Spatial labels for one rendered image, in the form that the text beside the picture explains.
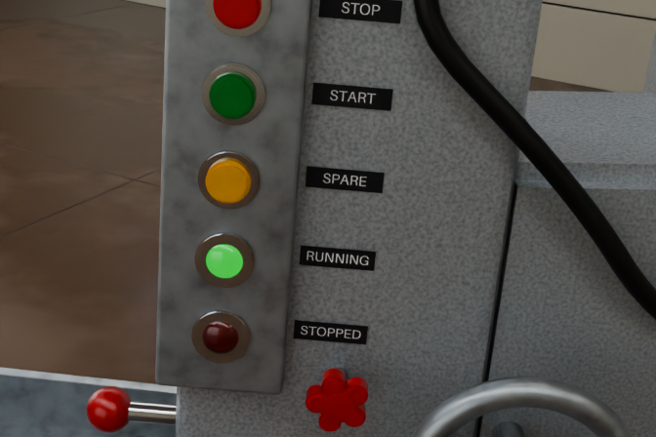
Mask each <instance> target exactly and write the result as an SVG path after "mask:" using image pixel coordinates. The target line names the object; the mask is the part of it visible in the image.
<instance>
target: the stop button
mask: <svg viewBox="0 0 656 437"><path fill-rule="evenodd" d="M213 6H214V12H215V14H216V17H217V18H218V20H219V21H220V22H221V23H222V24H224V25H225V26H227V27H229V28H233V29H242V28H246V27H248V26H250V25H252V24H253V23H254V22H255V21H256V20H257V18H258V17H259V15H260V12H261V9H262V1H261V0H214V2H213Z"/></svg>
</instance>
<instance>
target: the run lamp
mask: <svg viewBox="0 0 656 437"><path fill-rule="evenodd" d="M206 265H207V267H208V269H209V270H210V272H211V273H212V274H214V275H215V276H217V277H220V278H231V277H233V276H235V275H237V274H238V273H239V272H240V270H241V268H242V265H243V258H242V255H241V254H240V253H239V251H238V250H237V249H236V248H234V247H233V246H230V245H227V244H221V245H217V246H215V247H213V248H212V249H211V250H210V251H209V252H208V254H207V257H206Z"/></svg>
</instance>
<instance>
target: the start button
mask: <svg viewBox="0 0 656 437"><path fill-rule="evenodd" d="M209 99H210V103H211V105H212V107H213V108H214V110H215V111H216V112H217V113H218V114H220V115H221V116H223V117H225V118H228V119H238V118H241V117H244V116H245V115H247V114H248V113H249V112H250V111H251V110H252V108H253V107H254V104H255V102H256V90H255V87H254V85H253V84H252V82H251V81H250V80H249V79H248V78H247V77H245V76H244V75H242V74H239V73H234V72H230V73H226V74H223V75H221V76H220V77H218V78H217V79H216V80H215V81H214V83H213V84H212V86H211V89H210V93H209Z"/></svg>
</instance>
